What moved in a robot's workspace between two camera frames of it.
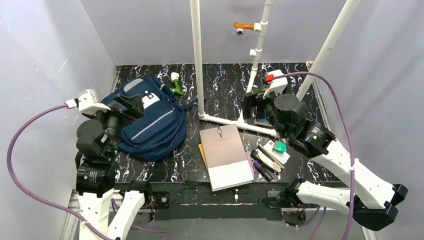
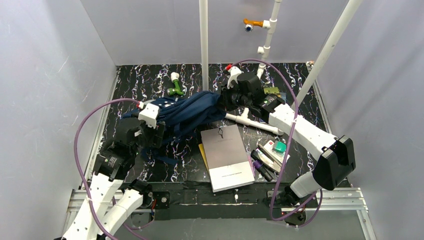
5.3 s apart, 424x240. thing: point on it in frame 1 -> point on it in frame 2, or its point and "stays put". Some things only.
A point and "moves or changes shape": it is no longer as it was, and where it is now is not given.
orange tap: [251, 26] -> [258, 23]
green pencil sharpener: [279, 146] stays put
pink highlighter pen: [249, 155] stays put
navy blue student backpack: [162, 130] moves or changes shape
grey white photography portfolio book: [227, 163] stays put
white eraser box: [269, 146] stays put
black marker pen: [264, 170] stays put
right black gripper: [253, 103] -> [227, 100]
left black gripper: [125, 108] -> [159, 131]
